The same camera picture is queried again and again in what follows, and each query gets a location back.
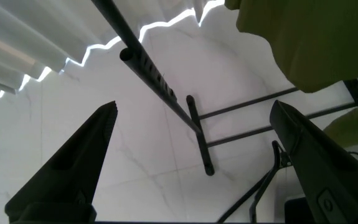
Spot black clothes rack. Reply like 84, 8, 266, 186
90, 0, 358, 177

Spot white curtain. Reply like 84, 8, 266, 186
0, 0, 226, 96

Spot green shirt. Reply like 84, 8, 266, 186
224, 0, 358, 149

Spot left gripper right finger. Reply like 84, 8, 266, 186
268, 99, 358, 223

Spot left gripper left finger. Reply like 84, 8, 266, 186
4, 100, 119, 223

